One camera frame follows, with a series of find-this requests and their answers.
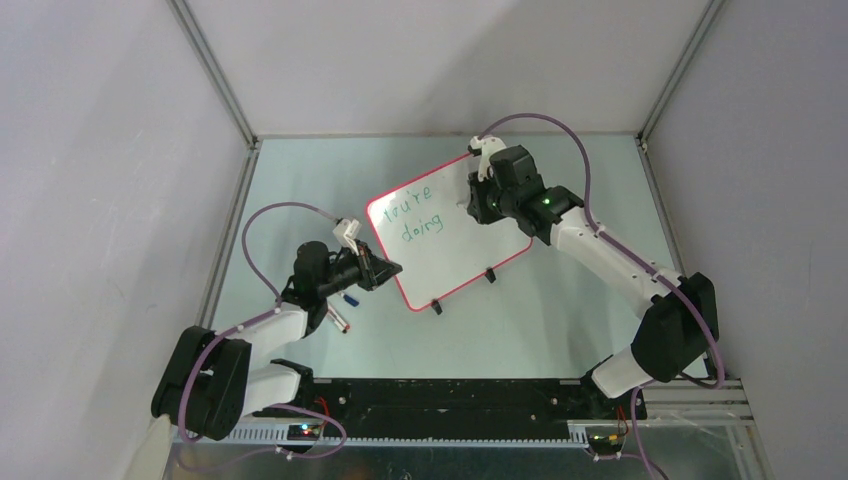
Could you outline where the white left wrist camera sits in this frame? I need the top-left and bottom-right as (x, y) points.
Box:
(332, 218), (362, 256)

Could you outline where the blue capped white marker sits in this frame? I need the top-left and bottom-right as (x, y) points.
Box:
(340, 292), (360, 307)

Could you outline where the electronics board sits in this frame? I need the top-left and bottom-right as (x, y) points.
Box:
(588, 434), (626, 451)
(286, 424), (323, 442)

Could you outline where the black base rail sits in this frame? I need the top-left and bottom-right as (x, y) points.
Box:
(294, 378), (630, 441)

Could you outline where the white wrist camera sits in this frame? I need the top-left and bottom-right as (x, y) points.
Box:
(468, 135), (507, 182)
(332, 218), (362, 256)

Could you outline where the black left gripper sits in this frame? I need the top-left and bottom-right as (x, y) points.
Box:
(317, 239), (400, 298)

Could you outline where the left electronics board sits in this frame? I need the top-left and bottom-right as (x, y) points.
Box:
(286, 424), (323, 442)

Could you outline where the right electronics board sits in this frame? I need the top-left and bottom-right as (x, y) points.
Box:
(588, 434), (626, 451)

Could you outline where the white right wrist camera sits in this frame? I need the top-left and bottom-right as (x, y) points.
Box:
(468, 135), (507, 182)

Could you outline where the red framed whiteboard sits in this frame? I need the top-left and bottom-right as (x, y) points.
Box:
(365, 154), (533, 312)

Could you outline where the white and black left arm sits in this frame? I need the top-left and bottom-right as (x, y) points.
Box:
(150, 241), (403, 442)

